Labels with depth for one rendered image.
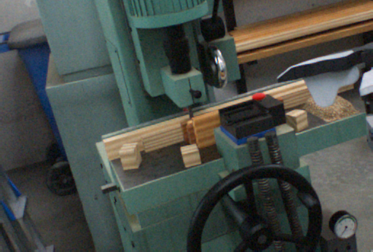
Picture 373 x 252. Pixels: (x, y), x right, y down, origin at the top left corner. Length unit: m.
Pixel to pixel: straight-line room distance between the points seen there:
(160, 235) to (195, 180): 0.14
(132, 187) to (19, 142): 2.69
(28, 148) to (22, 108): 0.28
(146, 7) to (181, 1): 0.08
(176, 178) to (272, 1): 2.75
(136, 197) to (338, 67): 0.66
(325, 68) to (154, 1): 0.60
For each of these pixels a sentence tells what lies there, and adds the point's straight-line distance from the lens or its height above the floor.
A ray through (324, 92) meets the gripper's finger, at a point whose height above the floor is 1.19.
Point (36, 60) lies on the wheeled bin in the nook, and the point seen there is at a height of 0.81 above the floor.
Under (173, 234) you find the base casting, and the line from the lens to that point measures 1.24.
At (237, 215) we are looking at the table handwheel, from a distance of 1.13.
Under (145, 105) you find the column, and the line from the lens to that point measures 1.47.
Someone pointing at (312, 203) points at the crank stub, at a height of 0.88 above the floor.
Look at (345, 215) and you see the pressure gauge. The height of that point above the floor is 0.69.
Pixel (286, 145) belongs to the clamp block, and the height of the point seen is 0.93.
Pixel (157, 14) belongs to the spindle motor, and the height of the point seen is 1.23.
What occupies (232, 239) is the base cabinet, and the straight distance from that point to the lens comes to 1.30.
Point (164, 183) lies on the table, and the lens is 1.17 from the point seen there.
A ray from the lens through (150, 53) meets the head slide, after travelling 1.34.
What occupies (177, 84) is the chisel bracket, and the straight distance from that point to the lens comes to 1.23.
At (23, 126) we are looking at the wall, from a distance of 3.77.
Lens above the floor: 1.42
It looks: 21 degrees down
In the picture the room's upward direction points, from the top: 11 degrees counter-clockwise
